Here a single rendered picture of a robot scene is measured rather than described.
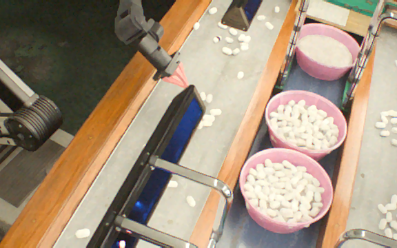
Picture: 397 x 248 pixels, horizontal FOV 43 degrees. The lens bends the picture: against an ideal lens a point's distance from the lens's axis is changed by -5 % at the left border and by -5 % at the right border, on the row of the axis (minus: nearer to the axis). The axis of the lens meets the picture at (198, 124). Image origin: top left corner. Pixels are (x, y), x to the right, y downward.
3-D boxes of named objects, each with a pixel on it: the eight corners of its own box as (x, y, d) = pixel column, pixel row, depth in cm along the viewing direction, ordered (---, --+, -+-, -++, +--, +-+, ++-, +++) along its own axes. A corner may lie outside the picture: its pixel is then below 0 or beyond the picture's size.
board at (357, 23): (293, 13, 205) (293, 10, 204) (300, -4, 216) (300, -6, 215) (371, 39, 200) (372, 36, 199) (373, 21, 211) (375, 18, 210)
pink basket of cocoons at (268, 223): (222, 224, 143) (227, 204, 136) (248, 157, 161) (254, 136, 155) (312, 255, 139) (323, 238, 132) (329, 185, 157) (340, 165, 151)
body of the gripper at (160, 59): (182, 54, 156) (165, 36, 154) (169, 74, 149) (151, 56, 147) (168, 63, 160) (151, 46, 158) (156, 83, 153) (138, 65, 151)
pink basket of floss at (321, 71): (310, 91, 187) (318, 71, 180) (276, 47, 203) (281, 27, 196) (366, 80, 196) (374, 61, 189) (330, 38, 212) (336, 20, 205)
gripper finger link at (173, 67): (198, 78, 157) (176, 56, 154) (189, 93, 152) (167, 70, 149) (182, 87, 161) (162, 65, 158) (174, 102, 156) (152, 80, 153)
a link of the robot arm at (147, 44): (128, 46, 150) (141, 36, 147) (136, 36, 155) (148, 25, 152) (145, 63, 152) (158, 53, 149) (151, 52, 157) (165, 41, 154)
